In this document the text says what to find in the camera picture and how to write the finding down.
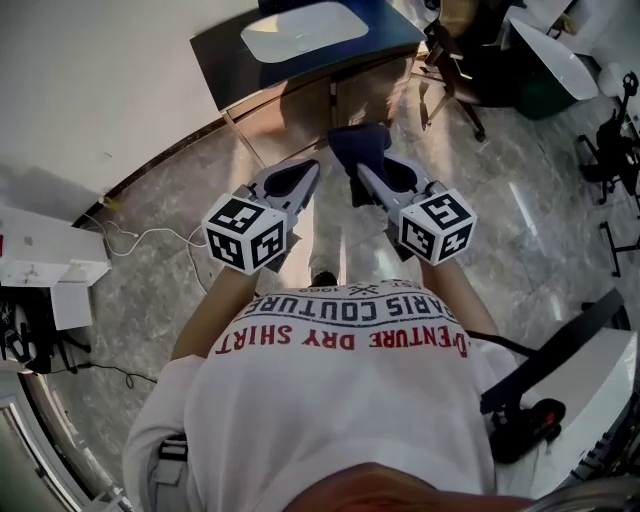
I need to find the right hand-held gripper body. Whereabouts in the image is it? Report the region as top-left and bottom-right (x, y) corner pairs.
(389, 180), (478, 266)

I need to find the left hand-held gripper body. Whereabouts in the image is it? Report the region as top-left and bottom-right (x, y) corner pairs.
(201, 183), (304, 275)

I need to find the dark blue cloth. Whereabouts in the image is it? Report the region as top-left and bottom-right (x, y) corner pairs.
(327, 123), (419, 209)

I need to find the person's right forearm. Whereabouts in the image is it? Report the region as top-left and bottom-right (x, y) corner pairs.
(417, 259), (501, 341)

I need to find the person's left forearm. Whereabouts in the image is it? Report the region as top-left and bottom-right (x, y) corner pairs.
(172, 259), (261, 361)

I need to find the black office chair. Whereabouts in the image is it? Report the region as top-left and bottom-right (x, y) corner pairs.
(418, 19), (489, 144)

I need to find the green cabinet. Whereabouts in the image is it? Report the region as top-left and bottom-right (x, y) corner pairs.
(514, 64), (584, 121)

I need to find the white sink basin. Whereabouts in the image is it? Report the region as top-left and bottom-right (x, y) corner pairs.
(239, 0), (371, 64)

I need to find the black floor stand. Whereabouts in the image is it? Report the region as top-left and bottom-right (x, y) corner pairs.
(599, 219), (640, 279)

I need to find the white round table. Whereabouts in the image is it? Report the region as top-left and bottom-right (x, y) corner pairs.
(504, 14), (601, 101)

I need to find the black tripod stand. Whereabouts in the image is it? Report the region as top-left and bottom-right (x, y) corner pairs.
(577, 72), (640, 206)

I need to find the white cardboard box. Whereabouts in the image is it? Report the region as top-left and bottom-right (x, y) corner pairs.
(0, 204), (111, 331)

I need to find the person's white printed shirt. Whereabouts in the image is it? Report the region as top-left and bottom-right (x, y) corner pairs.
(122, 277), (521, 512)

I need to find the black tangled equipment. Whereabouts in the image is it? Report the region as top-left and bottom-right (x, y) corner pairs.
(0, 284), (91, 376)

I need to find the white side table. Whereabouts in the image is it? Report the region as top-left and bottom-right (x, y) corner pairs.
(519, 329), (640, 501)

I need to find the white cable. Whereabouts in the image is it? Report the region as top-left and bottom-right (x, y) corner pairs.
(82, 212), (211, 296)

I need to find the thick black cable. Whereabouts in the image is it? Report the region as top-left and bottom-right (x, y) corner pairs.
(469, 329), (531, 359)

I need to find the thin black floor cable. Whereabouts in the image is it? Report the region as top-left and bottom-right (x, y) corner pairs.
(49, 362), (159, 389)

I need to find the silver metal door frame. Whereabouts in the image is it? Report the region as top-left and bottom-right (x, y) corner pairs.
(0, 369), (126, 512)

